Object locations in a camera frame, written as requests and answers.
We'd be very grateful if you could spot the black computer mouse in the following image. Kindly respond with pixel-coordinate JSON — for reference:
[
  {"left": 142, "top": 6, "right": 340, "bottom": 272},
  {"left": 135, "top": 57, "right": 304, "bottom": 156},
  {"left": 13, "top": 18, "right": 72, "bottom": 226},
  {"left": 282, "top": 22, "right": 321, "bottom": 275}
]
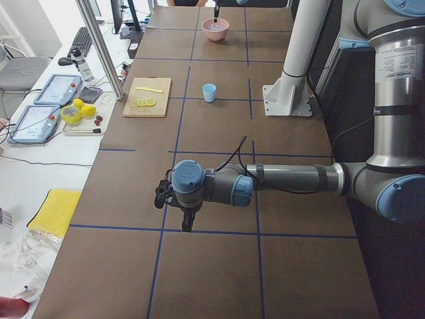
[{"left": 58, "top": 57, "right": 74, "bottom": 66}]

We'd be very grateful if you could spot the whole yellow lemon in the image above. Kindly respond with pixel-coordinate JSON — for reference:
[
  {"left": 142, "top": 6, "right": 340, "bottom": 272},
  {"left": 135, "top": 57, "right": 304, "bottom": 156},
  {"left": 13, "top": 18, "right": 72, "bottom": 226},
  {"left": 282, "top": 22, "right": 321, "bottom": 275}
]
[{"left": 80, "top": 104, "right": 96, "bottom": 118}]

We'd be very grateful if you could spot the grey office chair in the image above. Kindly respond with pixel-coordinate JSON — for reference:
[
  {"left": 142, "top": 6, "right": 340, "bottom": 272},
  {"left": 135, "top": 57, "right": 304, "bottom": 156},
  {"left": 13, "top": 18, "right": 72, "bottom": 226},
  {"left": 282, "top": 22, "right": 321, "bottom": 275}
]
[{"left": 1, "top": 35, "right": 52, "bottom": 118}]

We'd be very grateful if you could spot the teach pendant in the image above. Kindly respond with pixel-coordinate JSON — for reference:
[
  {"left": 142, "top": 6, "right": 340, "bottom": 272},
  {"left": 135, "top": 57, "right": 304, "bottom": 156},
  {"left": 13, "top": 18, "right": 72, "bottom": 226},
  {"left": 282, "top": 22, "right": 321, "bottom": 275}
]
[
  {"left": 34, "top": 74, "right": 82, "bottom": 106},
  {"left": 7, "top": 104, "right": 61, "bottom": 144}
]

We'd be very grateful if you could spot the clear plastic bag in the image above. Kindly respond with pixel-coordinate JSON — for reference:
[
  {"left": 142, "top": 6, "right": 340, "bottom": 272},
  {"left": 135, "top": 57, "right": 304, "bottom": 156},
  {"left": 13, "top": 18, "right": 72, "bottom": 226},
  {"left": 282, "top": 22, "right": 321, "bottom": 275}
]
[{"left": 1, "top": 231, "right": 62, "bottom": 303}]

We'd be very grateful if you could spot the pink bowl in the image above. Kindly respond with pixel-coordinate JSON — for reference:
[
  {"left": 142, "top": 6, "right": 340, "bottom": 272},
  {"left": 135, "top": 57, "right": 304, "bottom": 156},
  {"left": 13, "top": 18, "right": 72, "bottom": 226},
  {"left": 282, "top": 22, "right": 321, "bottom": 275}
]
[{"left": 202, "top": 18, "right": 230, "bottom": 41}]

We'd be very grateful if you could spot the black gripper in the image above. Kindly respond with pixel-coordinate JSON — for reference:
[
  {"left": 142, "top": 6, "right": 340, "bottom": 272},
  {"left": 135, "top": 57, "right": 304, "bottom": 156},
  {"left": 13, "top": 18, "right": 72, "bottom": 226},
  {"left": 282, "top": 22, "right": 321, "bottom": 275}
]
[
  {"left": 214, "top": 0, "right": 222, "bottom": 23},
  {"left": 154, "top": 169, "right": 199, "bottom": 232}
]

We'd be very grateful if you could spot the wooden cutting board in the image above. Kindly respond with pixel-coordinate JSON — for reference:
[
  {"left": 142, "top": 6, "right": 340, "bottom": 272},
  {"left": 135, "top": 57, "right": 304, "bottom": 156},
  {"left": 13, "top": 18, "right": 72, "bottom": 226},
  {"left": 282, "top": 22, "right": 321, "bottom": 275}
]
[{"left": 123, "top": 77, "right": 171, "bottom": 118}]

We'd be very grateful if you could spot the black keyboard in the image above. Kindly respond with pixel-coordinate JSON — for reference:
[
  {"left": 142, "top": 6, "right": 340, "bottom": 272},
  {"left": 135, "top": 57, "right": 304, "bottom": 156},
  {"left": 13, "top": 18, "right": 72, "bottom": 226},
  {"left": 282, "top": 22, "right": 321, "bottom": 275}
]
[{"left": 67, "top": 27, "right": 92, "bottom": 58}]

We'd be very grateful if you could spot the yellow plastic knife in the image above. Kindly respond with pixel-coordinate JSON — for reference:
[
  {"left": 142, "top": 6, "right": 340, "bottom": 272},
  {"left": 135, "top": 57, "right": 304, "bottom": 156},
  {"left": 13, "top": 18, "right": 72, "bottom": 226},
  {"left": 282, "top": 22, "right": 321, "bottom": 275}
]
[{"left": 136, "top": 86, "right": 164, "bottom": 94}]

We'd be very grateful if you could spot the teach pendant far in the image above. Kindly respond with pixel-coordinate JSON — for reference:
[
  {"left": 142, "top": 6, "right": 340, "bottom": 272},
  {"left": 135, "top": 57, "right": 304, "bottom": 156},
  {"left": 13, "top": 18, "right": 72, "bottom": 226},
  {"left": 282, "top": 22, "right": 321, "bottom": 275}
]
[{"left": 34, "top": 74, "right": 82, "bottom": 106}]

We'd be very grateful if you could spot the white tray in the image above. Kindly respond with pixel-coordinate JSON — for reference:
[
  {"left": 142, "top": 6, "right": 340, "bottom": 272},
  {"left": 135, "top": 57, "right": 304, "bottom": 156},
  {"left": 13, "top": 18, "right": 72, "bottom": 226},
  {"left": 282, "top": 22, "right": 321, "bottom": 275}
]
[{"left": 63, "top": 115, "right": 107, "bottom": 136}]

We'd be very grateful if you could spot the aluminium frame post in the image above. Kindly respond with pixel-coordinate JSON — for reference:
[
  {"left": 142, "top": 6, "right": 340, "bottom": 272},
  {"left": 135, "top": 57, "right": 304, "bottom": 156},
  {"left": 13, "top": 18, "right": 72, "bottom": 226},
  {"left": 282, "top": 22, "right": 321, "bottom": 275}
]
[{"left": 76, "top": 0, "right": 125, "bottom": 100}]

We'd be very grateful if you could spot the yellow tape roll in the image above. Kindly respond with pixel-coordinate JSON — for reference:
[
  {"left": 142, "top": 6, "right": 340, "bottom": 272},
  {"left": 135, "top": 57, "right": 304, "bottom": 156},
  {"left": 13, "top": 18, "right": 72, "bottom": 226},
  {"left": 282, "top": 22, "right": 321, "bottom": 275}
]
[{"left": 60, "top": 105, "right": 82, "bottom": 125}]

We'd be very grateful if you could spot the yellow cloth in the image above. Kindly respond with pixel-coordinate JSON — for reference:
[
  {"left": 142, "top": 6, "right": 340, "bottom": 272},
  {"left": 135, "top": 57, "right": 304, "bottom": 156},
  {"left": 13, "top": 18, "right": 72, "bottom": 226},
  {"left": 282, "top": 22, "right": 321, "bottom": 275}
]
[{"left": 27, "top": 189, "right": 81, "bottom": 239}]

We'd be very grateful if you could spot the teach pendant near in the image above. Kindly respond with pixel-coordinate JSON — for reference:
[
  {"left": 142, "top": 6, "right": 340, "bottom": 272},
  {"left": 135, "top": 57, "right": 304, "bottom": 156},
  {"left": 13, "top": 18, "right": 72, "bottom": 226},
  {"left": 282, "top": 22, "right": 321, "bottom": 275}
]
[{"left": 7, "top": 104, "right": 61, "bottom": 144}]

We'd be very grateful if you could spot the clear water bottle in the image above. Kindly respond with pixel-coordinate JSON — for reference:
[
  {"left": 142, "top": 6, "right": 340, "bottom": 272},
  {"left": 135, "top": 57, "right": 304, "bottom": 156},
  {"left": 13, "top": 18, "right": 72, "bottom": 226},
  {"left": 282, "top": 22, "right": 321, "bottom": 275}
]
[{"left": 71, "top": 48, "right": 94, "bottom": 82}]

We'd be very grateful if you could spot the light blue cup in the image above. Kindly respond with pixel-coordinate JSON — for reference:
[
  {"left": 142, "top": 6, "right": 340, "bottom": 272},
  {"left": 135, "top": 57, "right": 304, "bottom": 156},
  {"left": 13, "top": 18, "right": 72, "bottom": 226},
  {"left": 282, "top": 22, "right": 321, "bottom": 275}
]
[{"left": 202, "top": 83, "right": 216, "bottom": 103}]

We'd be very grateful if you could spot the black monitor stand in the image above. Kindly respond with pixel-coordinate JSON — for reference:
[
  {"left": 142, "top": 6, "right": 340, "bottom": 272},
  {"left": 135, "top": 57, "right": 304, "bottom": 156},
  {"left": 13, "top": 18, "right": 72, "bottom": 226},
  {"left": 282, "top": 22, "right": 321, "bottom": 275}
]
[{"left": 110, "top": 0, "right": 142, "bottom": 35}]

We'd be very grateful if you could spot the pile of clear ice cubes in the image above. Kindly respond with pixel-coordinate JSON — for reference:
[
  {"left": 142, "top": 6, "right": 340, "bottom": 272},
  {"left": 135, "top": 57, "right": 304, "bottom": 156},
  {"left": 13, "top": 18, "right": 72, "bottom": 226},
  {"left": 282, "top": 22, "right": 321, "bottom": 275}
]
[{"left": 205, "top": 21, "right": 227, "bottom": 33}]

